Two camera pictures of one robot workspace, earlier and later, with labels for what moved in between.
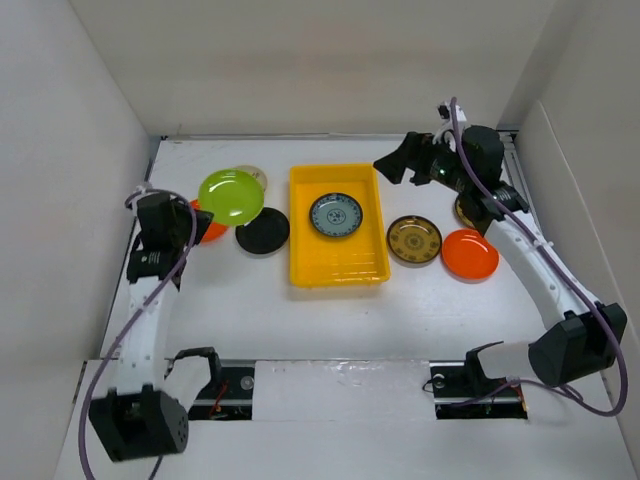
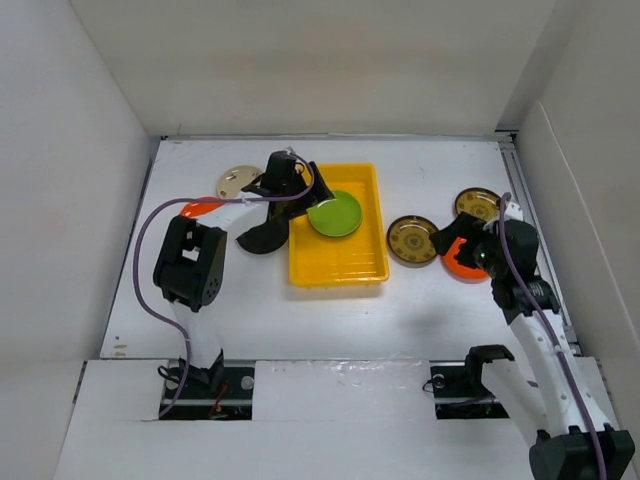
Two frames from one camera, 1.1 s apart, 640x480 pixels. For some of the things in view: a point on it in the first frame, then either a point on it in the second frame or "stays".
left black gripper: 204,219 → 320,193
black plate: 265,234 stays
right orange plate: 467,256 stays
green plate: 235,197 → 339,217
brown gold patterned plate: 414,241 stays
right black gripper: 414,152 → 465,226
